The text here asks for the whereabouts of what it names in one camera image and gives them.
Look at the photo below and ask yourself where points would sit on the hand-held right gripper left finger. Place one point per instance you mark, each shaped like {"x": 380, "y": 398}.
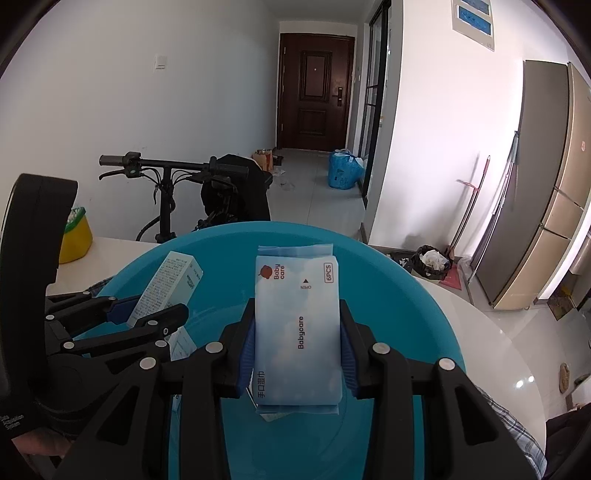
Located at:
{"x": 248, "y": 360}

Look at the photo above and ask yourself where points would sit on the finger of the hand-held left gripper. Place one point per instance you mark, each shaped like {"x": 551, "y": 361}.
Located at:
{"x": 157, "y": 323}
{"x": 122, "y": 309}

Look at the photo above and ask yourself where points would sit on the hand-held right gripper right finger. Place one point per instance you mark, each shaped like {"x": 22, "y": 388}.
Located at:
{"x": 348, "y": 360}

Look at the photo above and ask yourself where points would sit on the light blue slim box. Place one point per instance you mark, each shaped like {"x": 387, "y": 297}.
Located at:
{"x": 181, "y": 344}

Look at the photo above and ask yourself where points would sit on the white teal slim box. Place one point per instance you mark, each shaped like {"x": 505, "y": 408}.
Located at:
{"x": 171, "y": 281}

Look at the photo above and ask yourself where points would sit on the light blue wet wipes pack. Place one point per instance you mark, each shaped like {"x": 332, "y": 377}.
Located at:
{"x": 295, "y": 323}

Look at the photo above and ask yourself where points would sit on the blue plastic basin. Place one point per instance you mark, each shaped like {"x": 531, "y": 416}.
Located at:
{"x": 392, "y": 300}

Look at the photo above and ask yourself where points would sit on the person's left hand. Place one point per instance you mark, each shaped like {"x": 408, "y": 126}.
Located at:
{"x": 32, "y": 446}

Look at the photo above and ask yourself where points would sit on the yellow container green lid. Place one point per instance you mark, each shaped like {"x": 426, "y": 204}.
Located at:
{"x": 76, "y": 240}

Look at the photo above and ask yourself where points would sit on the black bicycle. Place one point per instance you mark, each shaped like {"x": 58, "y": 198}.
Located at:
{"x": 166, "y": 198}

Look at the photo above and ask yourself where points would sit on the black trash bin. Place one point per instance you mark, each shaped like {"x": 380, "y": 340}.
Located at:
{"x": 429, "y": 263}

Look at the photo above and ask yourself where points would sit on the red dustpan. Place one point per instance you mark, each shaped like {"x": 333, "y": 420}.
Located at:
{"x": 455, "y": 274}

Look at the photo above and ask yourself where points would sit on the black bicycle bag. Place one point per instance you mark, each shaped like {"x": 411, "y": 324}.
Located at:
{"x": 235, "y": 194}

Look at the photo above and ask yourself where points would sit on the blue plaid cloth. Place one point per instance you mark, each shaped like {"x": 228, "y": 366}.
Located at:
{"x": 512, "y": 424}

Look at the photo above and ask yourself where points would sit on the blue plastic bag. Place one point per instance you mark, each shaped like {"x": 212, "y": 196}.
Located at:
{"x": 344, "y": 170}

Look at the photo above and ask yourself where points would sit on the brown paper bag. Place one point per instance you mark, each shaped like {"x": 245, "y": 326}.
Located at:
{"x": 265, "y": 158}

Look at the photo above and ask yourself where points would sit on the round woven mat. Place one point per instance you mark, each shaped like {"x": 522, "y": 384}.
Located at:
{"x": 564, "y": 378}

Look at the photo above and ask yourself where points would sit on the dark cloth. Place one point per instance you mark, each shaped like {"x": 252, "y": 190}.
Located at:
{"x": 570, "y": 443}

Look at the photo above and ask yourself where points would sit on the mop with grey pole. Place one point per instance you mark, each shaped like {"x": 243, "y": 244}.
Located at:
{"x": 505, "y": 175}

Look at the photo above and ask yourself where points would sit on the black framed glass door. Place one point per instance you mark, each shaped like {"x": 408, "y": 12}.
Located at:
{"x": 374, "y": 115}

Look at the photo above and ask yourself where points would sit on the gold refrigerator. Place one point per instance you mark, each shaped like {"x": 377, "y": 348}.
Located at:
{"x": 531, "y": 184}

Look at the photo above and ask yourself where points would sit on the brown entrance door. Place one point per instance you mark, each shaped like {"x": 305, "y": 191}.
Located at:
{"x": 316, "y": 92}

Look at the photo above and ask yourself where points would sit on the white wall switch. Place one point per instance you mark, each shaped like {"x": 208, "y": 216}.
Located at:
{"x": 160, "y": 62}

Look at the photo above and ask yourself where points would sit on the wall electrical panel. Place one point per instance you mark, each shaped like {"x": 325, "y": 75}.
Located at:
{"x": 473, "y": 21}

